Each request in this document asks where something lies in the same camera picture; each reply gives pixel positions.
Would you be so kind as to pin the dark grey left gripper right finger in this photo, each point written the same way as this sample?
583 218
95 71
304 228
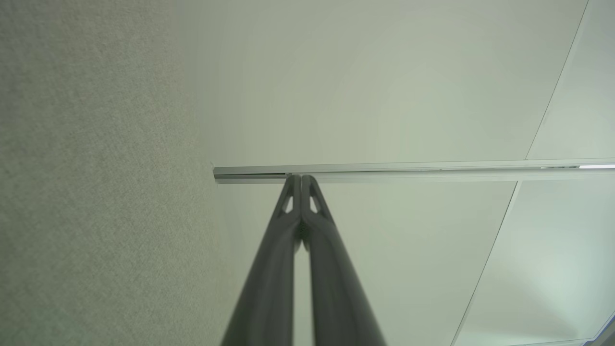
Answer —
336 298

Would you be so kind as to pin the grey metal door frame post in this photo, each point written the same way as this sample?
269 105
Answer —
432 171

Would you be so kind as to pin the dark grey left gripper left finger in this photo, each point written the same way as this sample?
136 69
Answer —
269 298

